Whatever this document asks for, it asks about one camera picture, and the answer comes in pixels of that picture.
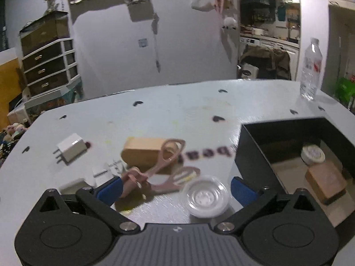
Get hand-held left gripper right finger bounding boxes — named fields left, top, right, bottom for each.
left=213, top=176, right=320, bottom=233

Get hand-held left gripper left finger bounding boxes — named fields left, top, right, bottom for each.
left=38, top=176, right=141, bottom=235

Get clear round plastic dish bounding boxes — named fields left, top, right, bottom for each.
left=180, top=175, right=230, bottom=218

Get black box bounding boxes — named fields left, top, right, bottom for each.
left=234, top=117, right=355, bottom=229

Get pink scissors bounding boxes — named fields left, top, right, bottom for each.
left=120, top=139, right=201, bottom=199

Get white plug charger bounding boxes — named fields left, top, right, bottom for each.
left=53, top=133, right=87, bottom=166

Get white paper card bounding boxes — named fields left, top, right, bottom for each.
left=93, top=159, right=126, bottom=187

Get tan wooden block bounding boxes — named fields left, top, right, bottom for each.
left=121, top=137, right=181, bottom=174

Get white round jar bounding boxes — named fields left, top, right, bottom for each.
left=301, top=144, right=326, bottom=167

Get brown wooden block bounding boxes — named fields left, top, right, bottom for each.
left=305, top=162, right=348, bottom=205

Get pile of stuffed toys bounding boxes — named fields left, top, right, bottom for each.
left=0, top=122, right=32, bottom=167

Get white small appliance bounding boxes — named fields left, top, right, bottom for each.
left=241, top=63, right=260, bottom=80

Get brown clothes pile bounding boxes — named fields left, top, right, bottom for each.
left=240, top=46, right=292, bottom=80

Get clear water bottle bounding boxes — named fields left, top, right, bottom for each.
left=300, top=37, right=323, bottom=102

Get yellow wooden panel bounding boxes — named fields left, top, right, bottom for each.
left=0, top=58, right=26, bottom=130

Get green plastic object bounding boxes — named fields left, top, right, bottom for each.
left=335, top=76, right=355, bottom=109

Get dark drawer cabinet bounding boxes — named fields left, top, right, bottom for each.
left=19, top=11, right=81, bottom=101

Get white washing machine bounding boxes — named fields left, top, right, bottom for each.
left=240, top=36, right=300, bottom=79

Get white plush toy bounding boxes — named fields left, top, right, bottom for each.
left=221, top=17, right=238, bottom=31

